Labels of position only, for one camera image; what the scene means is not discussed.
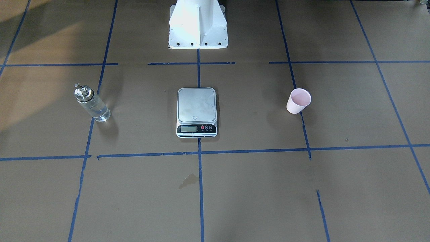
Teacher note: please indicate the pink plastic cup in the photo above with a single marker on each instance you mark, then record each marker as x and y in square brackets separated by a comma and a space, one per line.
[298, 100]

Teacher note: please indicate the glass sauce dispenser bottle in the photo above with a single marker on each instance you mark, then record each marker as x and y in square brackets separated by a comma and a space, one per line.
[91, 102]

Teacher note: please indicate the digital kitchen scale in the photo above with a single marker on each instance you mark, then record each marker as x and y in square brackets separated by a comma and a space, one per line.
[196, 113]

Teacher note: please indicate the white pedestal column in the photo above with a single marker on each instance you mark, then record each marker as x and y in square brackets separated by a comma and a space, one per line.
[198, 24]

